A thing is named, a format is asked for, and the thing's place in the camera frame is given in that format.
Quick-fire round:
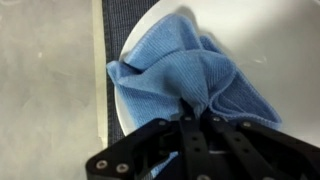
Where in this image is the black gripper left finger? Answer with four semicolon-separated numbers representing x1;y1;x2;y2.
85;98;214;180

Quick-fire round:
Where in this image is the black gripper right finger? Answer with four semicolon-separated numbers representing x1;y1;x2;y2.
201;109;320;180

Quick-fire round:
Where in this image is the blue microfiber towel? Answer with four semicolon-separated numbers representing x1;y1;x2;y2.
106;13;283;178

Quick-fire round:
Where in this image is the white round plate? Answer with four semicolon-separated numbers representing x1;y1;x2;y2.
113;0;320;148

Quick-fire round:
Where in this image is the dark blue woven placemat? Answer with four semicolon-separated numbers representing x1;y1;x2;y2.
101;0;161;146

